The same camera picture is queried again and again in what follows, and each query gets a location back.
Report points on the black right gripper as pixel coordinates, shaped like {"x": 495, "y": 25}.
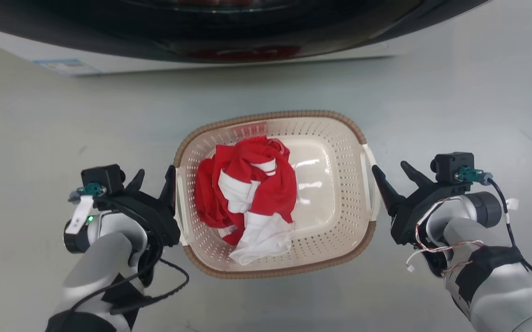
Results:
{"x": 413, "y": 212}

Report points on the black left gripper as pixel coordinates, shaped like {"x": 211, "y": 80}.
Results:
{"x": 150, "y": 214}

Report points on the beige perforated laundry basket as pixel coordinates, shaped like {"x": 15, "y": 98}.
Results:
{"x": 335, "y": 221}

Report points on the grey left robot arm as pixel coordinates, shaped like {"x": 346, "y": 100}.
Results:
{"x": 104, "y": 263}

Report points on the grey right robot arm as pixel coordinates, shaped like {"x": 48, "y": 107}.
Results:
{"x": 510, "y": 286}

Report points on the red and white garment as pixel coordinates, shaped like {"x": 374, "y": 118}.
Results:
{"x": 270, "y": 193}

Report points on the blue energy label sticker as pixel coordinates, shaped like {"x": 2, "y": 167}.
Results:
{"x": 67, "y": 67}

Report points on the black round washer door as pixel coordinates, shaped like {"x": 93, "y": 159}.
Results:
{"x": 109, "y": 27}

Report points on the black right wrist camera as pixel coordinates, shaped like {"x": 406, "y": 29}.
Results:
{"x": 448, "y": 166}

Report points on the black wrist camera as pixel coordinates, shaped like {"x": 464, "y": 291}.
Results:
{"x": 448, "y": 166}
{"x": 102, "y": 177}

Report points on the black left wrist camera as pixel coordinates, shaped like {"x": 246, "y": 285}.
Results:
{"x": 102, "y": 177}

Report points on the teal left camera connector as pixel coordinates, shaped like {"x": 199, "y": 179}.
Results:
{"x": 91, "y": 189}

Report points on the teal camera connector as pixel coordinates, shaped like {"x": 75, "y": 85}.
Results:
{"x": 91, "y": 189}
{"x": 473, "y": 176}

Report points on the teal right camera connector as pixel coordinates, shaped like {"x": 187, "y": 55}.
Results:
{"x": 473, "y": 176}

